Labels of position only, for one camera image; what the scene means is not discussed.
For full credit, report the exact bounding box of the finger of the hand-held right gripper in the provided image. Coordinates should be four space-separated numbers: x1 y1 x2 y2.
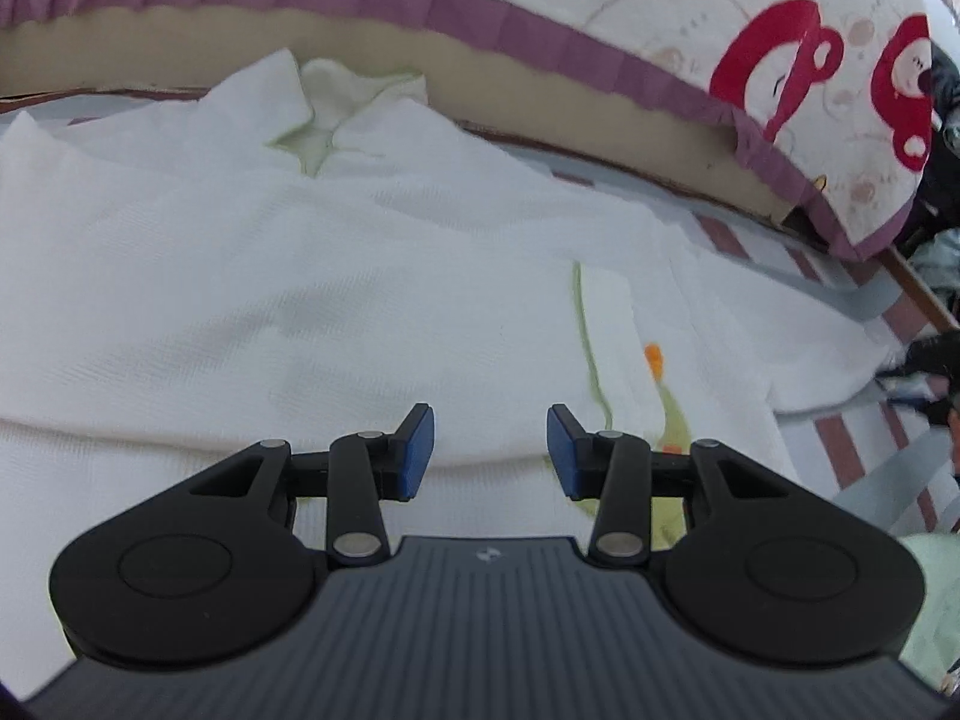
876 334 960 434

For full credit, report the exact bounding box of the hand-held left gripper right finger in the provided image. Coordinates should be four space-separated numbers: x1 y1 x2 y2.
546 403 792 569

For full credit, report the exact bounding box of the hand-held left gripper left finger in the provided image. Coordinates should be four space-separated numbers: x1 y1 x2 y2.
187 403 436 567

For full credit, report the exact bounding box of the white waffle garment green trim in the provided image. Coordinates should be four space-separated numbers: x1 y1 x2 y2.
0 49 908 698

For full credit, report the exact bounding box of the dark cloth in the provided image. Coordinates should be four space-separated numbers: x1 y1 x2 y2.
896 41 960 256

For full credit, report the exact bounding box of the light green blanket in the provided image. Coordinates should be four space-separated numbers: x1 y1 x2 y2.
896 532 960 698

